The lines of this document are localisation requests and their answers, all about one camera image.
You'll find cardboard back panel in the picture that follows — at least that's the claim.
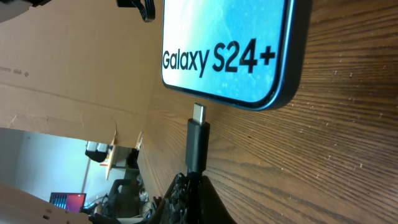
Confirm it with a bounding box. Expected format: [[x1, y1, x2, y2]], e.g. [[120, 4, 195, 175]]
[[1, 0, 164, 147]]

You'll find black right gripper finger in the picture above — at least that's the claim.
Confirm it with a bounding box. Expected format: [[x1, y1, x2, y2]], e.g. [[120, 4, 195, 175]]
[[149, 172, 237, 224]]

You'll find black USB charging cable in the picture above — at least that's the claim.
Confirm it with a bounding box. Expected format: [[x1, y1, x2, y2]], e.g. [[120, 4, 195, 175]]
[[185, 102, 211, 224]]

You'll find red laptop screen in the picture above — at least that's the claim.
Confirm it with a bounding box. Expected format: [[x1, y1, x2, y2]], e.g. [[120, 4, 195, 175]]
[[49, 192, 86, 213]]

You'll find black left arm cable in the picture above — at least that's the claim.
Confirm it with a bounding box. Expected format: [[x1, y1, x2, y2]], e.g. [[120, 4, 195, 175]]
[[116, 0, 156, 23]]

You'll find black office chair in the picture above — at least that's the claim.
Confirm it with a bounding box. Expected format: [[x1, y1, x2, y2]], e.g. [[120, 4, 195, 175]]
[[105, 179, 139, 218]]

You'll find Samsung Galaxy smartphone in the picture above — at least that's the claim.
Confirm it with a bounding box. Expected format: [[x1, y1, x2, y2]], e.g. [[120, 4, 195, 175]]
[[161, 0, 312, 111]]

